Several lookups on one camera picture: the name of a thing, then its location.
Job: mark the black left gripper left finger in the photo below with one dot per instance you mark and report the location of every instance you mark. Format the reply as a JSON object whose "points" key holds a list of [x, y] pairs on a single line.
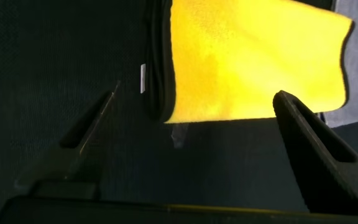
{"points": [[54, 168]]}

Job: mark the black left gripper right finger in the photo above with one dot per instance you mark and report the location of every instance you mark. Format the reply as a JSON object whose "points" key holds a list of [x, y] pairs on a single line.
{"points": [[328, 174]]}

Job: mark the yellow towel with black trim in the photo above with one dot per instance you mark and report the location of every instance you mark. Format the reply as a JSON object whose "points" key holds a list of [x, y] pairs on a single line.
{"points": [[244, 62]]}

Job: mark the clear tape piece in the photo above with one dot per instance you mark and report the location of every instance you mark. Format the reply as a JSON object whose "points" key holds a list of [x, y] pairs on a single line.
{"points": [[179, 135]]}

